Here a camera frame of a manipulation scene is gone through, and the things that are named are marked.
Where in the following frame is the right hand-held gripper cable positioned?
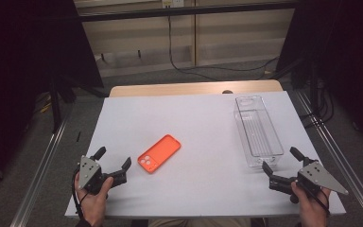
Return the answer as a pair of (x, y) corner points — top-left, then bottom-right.
(302, 183), (332, 217)

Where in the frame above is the black curtain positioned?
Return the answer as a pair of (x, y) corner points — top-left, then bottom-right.
(0, 0), (105, 193)
(275, 0), (363, 152)

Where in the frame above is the beige desk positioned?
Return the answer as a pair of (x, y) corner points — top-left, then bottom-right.
(74, 0), (297, 79)

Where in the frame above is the black metal stand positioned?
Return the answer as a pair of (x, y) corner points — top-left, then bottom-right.
(268, 58), (320, 117)
(45, 70), (108, 133)

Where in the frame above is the hand-held gripper cable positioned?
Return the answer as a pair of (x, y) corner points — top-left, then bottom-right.
(71, 168), (89, 220)
(302, 183), (332, 217)

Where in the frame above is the person's left hand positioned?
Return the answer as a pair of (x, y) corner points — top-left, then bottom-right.
(74, 172), (114, 227)

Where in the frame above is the light wooden table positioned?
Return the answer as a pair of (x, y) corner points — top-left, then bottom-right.
(108, 79), (284, 98)

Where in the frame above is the left hand-held gripper cable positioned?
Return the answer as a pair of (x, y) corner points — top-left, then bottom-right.
(71, 168), (89, 220)

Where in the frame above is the black power cable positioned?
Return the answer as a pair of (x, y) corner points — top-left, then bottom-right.
(167, 14), (280, 81)

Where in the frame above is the clear plastic container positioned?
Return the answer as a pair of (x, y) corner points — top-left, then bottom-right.
(233, 95), (285, 168)

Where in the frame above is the white wall socket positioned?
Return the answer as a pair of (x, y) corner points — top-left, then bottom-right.
(162, 0), (185, 9)

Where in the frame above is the orange phone case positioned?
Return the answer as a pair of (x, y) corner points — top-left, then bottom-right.
(137, 133), (182, 174)

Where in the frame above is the person's right hand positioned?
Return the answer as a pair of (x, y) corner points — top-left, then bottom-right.
(290, 181), (332, 227)

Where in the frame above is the aluminium floor rail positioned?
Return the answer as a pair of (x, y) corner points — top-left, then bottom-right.
(9, 107), (74, 227)
(294, 89), (363, 227)

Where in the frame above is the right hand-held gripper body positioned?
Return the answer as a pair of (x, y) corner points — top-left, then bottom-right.
(291, 157), (350, 204)

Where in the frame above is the bundle of black cables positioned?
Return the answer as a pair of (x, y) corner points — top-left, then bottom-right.
(299, 79), (337, 129)

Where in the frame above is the yellow cable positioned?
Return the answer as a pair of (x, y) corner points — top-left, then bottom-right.
(39, 100), (53, 114)

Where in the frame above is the white table mat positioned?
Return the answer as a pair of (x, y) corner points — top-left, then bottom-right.
(64, 91), (348, 219)

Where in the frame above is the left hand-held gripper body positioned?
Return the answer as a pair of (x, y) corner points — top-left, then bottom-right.
(76, 154), (108, 196)

